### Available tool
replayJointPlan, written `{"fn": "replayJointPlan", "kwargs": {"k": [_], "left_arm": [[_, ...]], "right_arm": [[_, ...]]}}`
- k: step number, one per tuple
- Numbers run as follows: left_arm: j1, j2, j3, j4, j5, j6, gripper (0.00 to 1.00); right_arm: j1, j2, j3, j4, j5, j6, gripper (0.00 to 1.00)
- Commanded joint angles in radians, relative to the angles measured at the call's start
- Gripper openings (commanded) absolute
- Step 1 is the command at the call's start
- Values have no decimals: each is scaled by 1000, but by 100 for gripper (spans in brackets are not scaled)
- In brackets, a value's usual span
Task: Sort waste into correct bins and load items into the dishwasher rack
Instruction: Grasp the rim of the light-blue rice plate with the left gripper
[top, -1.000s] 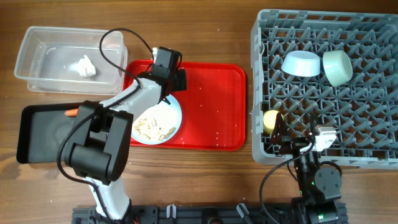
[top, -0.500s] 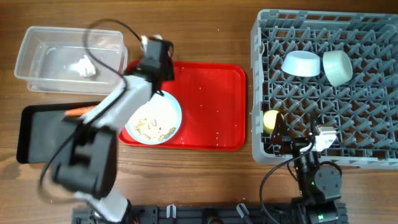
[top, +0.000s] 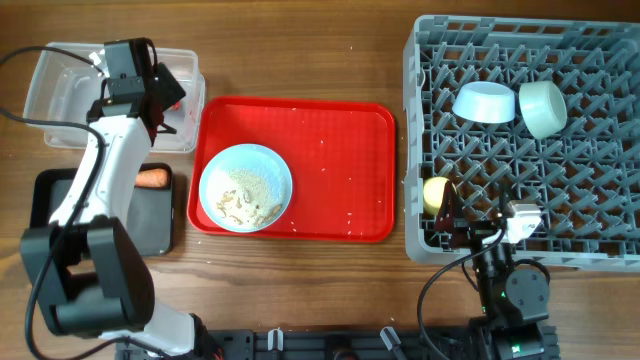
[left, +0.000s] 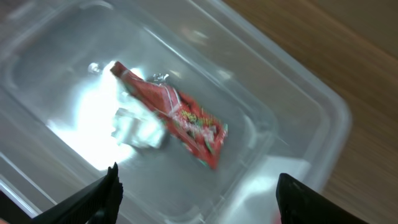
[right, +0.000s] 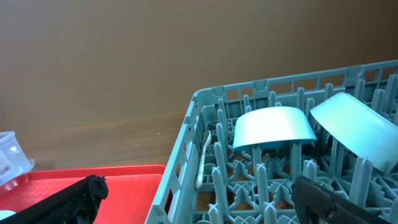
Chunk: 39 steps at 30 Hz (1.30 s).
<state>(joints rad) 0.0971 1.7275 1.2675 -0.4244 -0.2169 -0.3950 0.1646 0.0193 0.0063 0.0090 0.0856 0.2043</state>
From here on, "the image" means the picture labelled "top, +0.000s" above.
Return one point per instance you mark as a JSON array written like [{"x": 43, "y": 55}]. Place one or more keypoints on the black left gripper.
[{"x": 173, "y": 89}]

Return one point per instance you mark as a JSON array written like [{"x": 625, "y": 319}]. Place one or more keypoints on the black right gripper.
[{"x": 471, "y": 231}]

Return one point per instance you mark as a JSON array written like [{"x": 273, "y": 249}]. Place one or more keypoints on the yellow plastic cup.
[{"x": 433, "y": 192}]

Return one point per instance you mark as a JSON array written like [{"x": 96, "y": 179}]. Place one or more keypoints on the orange carrot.
[{"x": 153, "y": 179}]

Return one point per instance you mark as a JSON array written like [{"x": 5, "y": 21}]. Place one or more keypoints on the light blue bowl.
[{"x": 485, "y": 102}]

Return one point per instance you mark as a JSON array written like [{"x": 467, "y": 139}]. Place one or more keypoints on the light blue plate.
[{"x": 251, "y": 167}]

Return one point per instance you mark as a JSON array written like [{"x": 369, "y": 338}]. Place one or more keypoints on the mint green bowl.
[{"x": 543, "y": 108}]

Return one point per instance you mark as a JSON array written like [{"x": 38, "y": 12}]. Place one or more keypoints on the red snack wrapper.
[{"x": 177, "y": 106}]

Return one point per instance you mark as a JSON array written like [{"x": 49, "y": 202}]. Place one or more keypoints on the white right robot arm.
[{"x": 514, "y": 294}]

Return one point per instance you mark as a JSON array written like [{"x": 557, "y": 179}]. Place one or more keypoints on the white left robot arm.
[{"x": 88, "y": 279}]

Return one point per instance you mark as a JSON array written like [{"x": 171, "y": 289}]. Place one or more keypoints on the grey dishwasher rack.
[{"x": 585, "y": 179}]

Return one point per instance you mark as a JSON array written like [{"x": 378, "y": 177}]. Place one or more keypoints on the clear plastic bin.
[{"x": 63, "y": 89}]

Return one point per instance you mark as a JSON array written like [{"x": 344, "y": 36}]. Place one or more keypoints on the red plastic tray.
[{"x": 341, "y": 156}]

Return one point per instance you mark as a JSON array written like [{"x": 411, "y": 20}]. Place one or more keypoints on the black plastic bin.
[{"x": 150, "y": 219}]

